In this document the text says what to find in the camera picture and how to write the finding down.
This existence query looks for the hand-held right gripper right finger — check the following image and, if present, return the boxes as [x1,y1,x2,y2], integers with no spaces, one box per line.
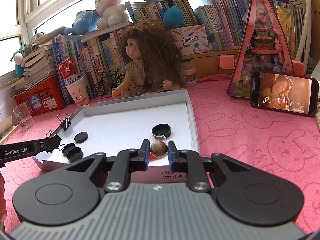
[167,140,253,193]

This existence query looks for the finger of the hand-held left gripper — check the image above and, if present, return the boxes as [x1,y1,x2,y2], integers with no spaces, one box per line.
[32,135,62,155]

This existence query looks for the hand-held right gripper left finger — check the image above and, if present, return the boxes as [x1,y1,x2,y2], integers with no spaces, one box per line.
[65,139,150,193]

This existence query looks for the brown nut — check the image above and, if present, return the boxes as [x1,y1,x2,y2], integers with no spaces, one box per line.
[149,140,167,157]

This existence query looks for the black binder clip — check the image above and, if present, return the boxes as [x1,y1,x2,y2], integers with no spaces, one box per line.
[57,114,72,132]
[46,129,66,152]

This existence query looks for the clear plastic round cup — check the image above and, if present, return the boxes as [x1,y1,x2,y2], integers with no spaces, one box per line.
[147,133,167,143]

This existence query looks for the large black cap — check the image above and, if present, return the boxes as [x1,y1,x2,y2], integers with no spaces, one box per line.
[151,123,172,138]

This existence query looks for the black disc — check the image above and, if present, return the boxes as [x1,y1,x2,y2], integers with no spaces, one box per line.
[74,132,89,144]

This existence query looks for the white cardboard box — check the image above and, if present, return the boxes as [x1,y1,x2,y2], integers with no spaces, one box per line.
[32,89,200,188]

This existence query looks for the person's left forearm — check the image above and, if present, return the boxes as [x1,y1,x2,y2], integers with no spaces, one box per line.
[0,172,7,222]

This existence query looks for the wooden board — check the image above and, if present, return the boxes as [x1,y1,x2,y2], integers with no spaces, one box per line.
[0,124,20,144]

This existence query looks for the beige paper sheet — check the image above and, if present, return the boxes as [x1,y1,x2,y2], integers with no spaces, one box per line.
[0,115,13,137]

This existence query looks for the red plastic crate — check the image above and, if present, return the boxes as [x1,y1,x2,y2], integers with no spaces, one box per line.
[12,74,68,117]

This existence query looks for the white paper cup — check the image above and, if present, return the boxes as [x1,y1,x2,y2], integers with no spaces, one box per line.
[65,76,90,105]

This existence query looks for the white grid board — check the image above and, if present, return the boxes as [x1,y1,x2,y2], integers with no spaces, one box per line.
[0,70,18,88]

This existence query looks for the miniature black bicycle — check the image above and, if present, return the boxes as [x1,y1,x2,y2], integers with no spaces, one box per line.
[93,69,127,98]

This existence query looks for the red drink can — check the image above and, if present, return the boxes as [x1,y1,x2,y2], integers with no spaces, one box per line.
[58,58,83,85]

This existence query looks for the stack of worn books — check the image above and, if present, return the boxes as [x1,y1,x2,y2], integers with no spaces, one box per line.
[20,32,59,88]

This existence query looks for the small blue white plush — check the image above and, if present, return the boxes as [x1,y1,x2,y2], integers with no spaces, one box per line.
[14,42,33,77]

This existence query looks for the pink rabbit print cloth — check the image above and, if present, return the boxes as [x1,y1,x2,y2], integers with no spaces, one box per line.
[0,74,320,233]

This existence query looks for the brown haired doll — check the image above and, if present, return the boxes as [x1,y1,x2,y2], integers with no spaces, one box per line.
[111,22,182,98]

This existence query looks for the white plastic jar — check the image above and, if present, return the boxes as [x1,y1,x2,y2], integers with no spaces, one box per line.
[180,61,198,87]

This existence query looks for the wooden drawer unit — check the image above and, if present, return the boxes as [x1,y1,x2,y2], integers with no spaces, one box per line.
[182,50,240,79]

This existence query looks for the row of upright books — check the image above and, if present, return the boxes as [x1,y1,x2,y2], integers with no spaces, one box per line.
[125,0,253,55]
[51,27,133,105]

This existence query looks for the illustrated white carton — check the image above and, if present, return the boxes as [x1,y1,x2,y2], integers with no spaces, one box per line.
[171,25,209,57]

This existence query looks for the blue plush toy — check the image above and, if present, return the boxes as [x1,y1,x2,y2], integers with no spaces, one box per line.
[64,9,102,36]

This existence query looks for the black smartphone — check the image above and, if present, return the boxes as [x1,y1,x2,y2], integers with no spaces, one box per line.
[250,70,320,117]

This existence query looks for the blue plush ball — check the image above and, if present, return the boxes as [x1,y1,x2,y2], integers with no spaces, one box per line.
[162,5,186,29]

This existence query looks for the white pink rabbit plush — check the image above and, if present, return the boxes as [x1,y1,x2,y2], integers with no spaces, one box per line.
[91,0,130,30]

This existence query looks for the pink triangular toy house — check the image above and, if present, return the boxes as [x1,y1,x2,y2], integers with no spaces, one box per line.
[227,0,304,100]

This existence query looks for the stack of glossy picture books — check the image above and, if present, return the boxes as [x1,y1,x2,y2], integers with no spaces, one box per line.
[274,0,308,75]

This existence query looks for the white pipe rack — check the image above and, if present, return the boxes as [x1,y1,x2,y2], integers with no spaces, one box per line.
[296,0,318,63]

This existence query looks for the brown cardboard sheet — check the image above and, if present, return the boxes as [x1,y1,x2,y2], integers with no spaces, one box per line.
[310,0,320,75]

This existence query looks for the white window frame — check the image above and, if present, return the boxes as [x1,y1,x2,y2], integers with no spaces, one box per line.
[0,0,118,80]

